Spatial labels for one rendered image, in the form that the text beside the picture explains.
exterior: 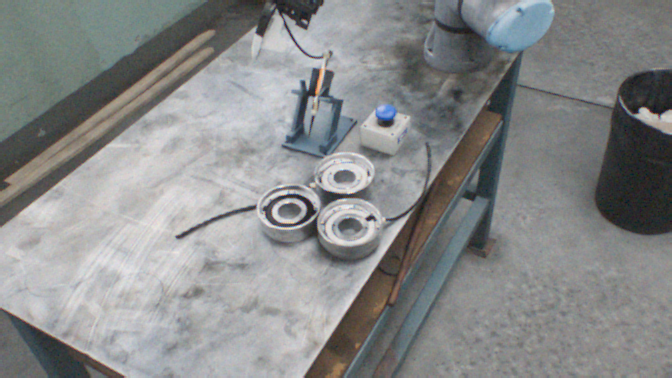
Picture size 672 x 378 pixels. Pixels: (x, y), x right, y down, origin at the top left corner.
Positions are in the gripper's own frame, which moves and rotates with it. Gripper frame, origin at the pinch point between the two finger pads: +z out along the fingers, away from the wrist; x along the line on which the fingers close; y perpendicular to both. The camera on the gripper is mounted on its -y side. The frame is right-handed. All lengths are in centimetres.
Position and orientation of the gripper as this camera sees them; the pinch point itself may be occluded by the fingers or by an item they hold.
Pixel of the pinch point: (268, 32)
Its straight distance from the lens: 121.4
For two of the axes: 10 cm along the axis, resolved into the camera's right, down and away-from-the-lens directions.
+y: 8.9, 4.6, 0.3
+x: 3.7, -7.6, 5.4
